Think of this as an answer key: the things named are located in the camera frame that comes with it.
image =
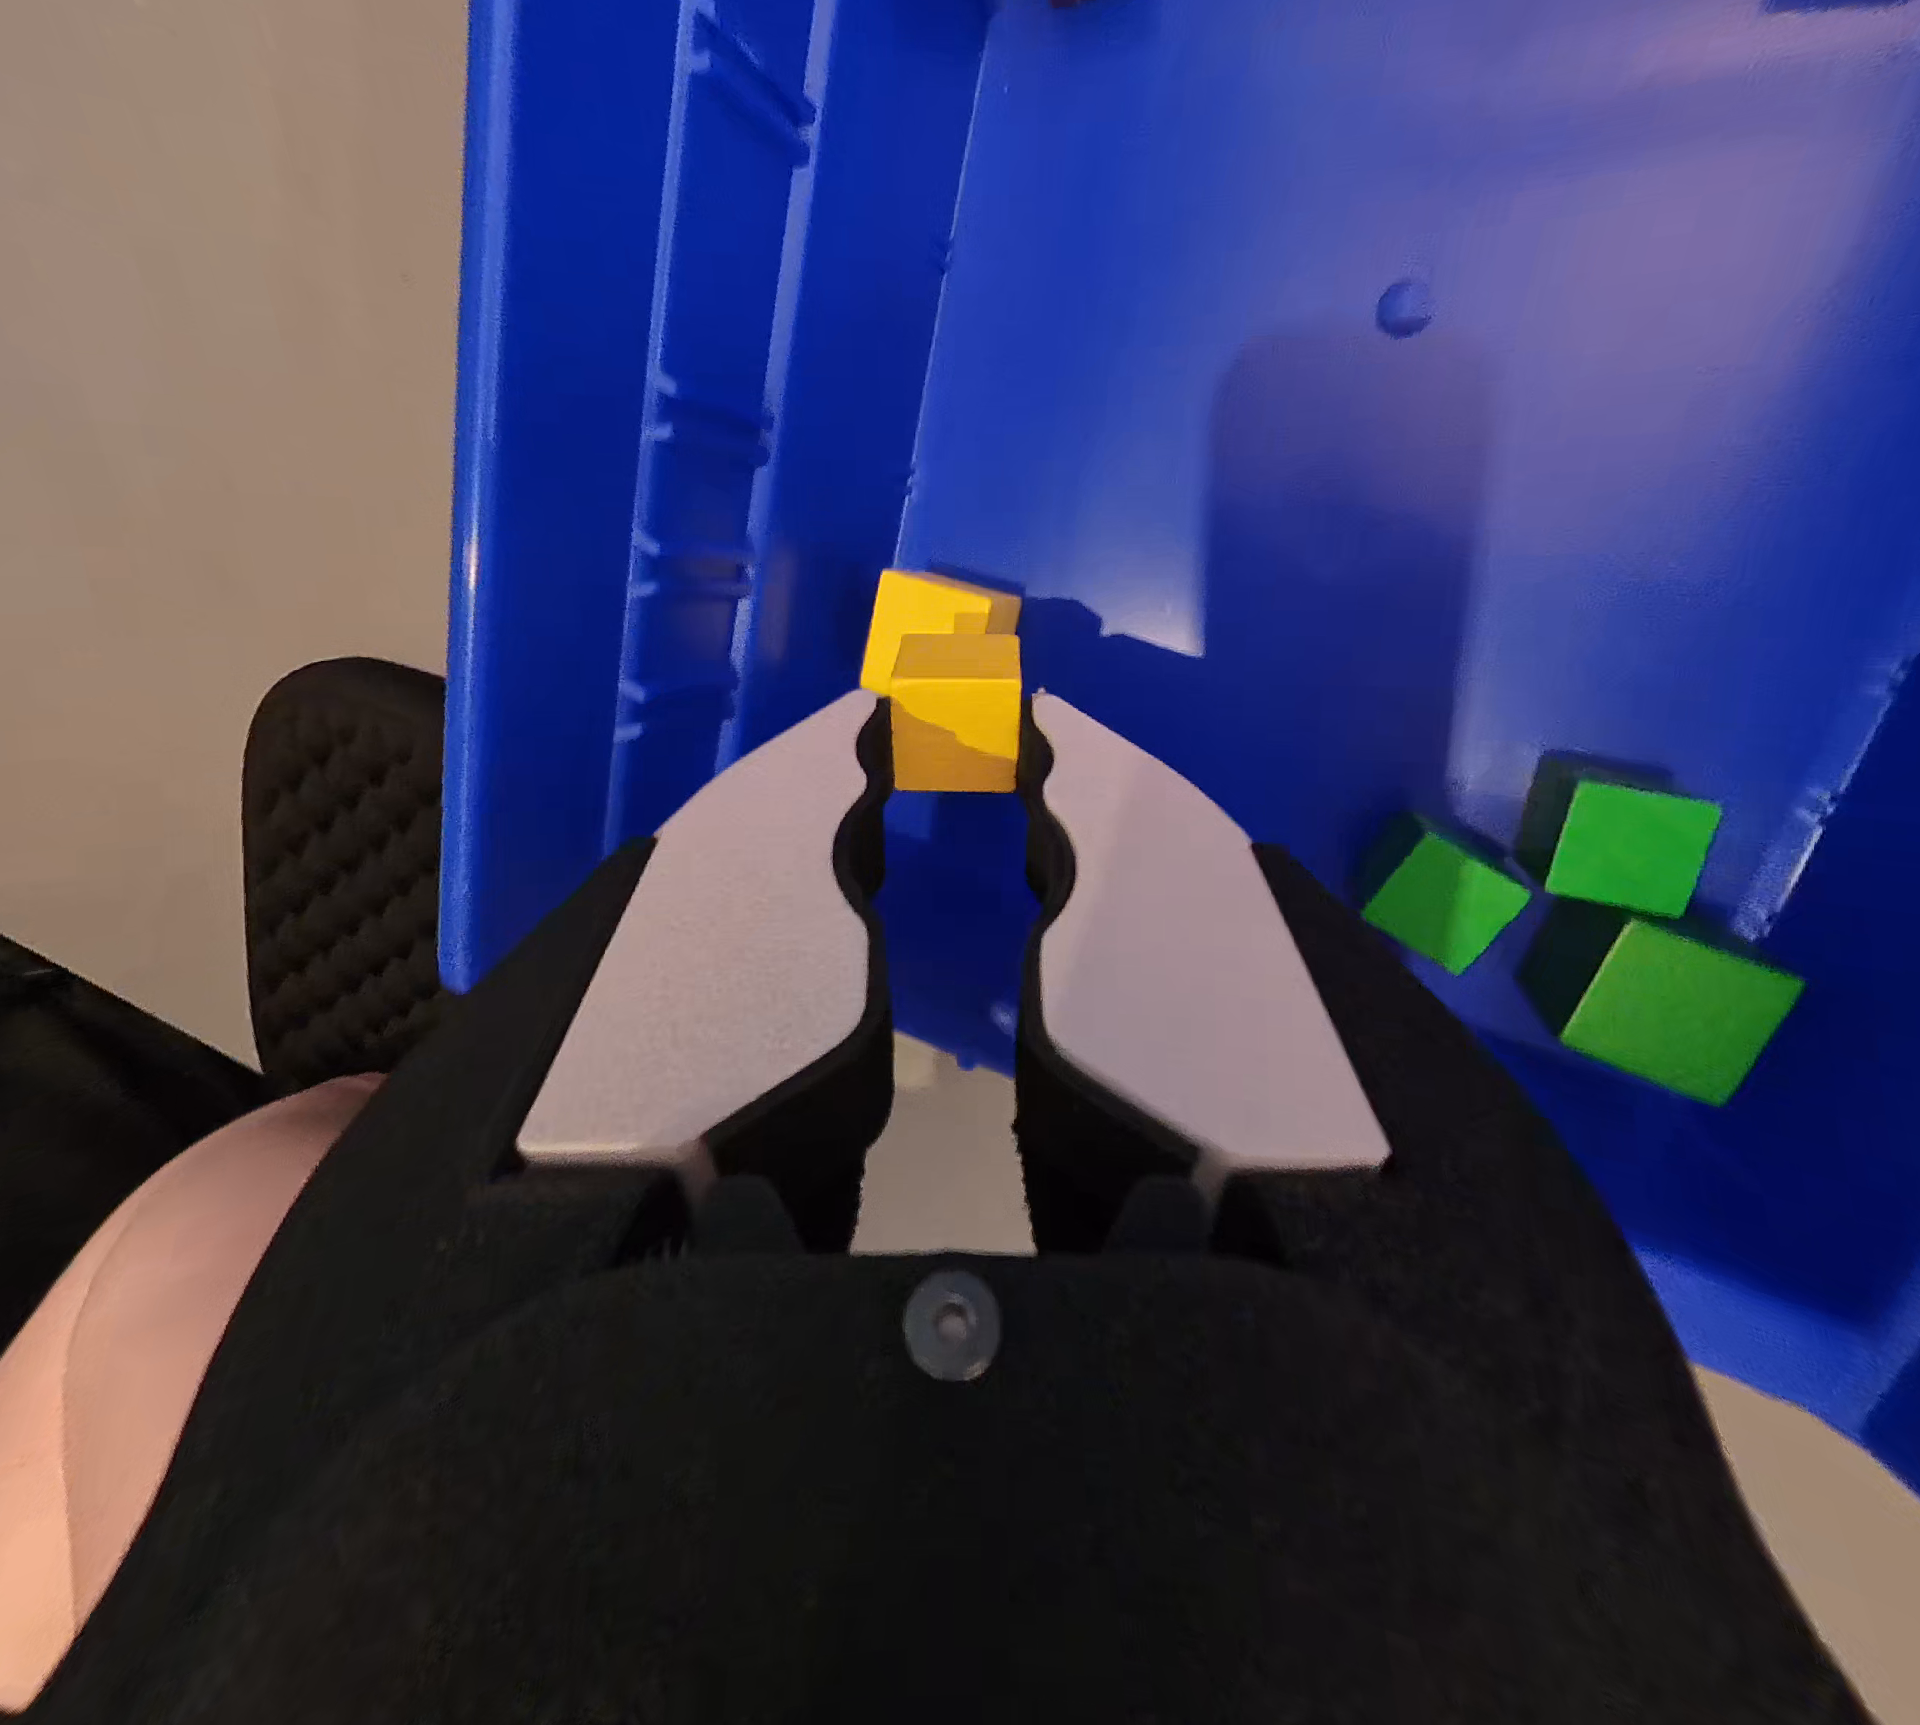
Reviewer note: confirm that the yellow wooden cube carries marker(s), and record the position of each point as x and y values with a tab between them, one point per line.
952	721
907	616

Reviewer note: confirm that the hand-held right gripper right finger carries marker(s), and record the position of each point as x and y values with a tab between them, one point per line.
1202	992

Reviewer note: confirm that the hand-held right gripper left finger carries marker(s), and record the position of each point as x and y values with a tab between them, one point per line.
704	977

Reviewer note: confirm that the blue plastic bin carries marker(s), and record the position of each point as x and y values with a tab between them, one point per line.
1275	181

